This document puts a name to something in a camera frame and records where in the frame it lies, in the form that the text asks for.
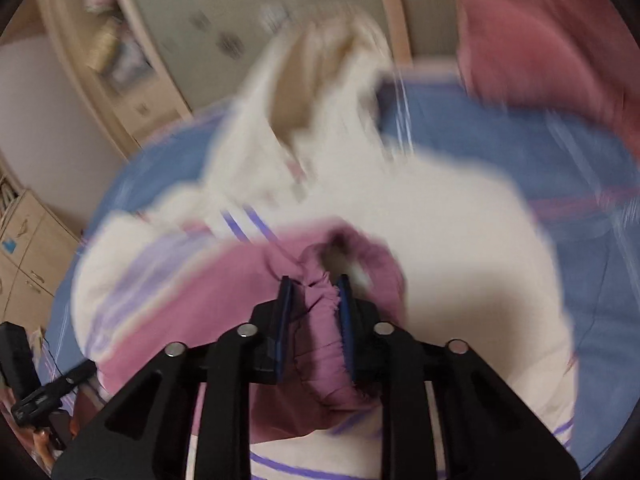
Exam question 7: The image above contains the black device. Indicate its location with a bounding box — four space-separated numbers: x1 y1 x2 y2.
0 321 97 453

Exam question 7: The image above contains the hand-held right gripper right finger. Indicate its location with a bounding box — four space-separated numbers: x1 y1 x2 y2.
336 274 581 480

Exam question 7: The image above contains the beige wooden shelf unit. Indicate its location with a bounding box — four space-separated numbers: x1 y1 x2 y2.
35 0 193 161

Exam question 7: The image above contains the pink cloth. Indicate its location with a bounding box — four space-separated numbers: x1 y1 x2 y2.
450 0 640 146

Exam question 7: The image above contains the pink and white garment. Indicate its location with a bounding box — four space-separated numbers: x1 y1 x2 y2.
70 5 576 480

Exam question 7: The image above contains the frosted glass wardrobe door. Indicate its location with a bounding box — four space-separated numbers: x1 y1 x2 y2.
120 0 416 111

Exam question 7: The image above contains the beige wooden cabinet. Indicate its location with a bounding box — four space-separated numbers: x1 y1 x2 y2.
0 160 86 331

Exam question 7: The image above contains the blue striped bed sheet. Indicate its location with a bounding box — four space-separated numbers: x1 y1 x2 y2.
45 75 640 476

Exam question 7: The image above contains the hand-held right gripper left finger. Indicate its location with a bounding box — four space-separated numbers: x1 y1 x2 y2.
51 276 301 480

